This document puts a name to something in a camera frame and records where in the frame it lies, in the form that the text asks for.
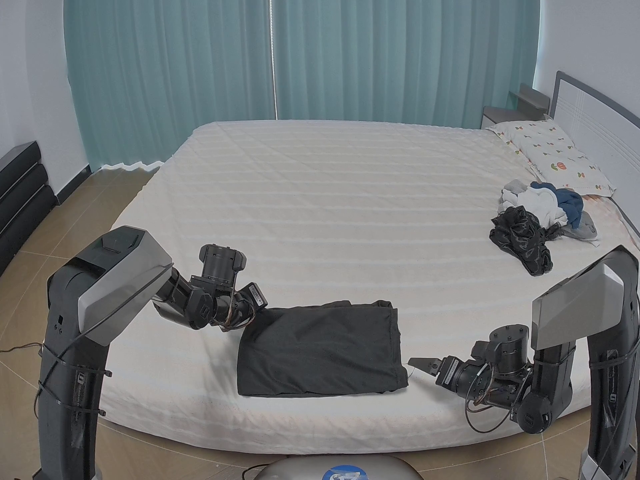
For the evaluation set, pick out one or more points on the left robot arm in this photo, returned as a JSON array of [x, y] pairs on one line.
[[100, 288]]

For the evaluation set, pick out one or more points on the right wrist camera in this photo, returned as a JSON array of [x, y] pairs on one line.
[[480, 352]]

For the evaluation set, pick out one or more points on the pile of clothes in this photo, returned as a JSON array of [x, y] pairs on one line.
[[550, 205]]

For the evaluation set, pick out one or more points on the black chest of drawers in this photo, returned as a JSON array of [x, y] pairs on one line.
[[22, 193]]

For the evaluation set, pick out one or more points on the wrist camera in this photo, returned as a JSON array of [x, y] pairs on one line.
[[480, 352], [240, 261]]

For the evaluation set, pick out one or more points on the black trousers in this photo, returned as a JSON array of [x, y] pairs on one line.
[[325, 348]]

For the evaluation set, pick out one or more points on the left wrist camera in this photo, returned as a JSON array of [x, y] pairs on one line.
[[240, 261]]

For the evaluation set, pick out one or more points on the grey bedside table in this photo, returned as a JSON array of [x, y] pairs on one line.
[[515, 110]]

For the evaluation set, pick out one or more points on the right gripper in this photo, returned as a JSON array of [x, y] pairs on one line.
[[460, 375]]

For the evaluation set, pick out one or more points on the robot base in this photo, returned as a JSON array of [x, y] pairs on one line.
[[340, 470]]

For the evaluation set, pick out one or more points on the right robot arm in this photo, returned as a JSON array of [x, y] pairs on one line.
[[590, 308]]

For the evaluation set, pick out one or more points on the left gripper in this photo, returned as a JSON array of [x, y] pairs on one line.
[[250, 304]]

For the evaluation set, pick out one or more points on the bed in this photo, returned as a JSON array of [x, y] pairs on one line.
[[350, 203]]

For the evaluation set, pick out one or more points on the black satin garment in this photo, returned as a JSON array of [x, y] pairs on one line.
[[522, 240]]

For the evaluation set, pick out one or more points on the blue-green curtain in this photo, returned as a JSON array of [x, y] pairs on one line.
[[410, 43], [165, 58]]

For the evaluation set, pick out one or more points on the white printed pillow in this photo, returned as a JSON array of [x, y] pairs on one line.
[[555, 153]]

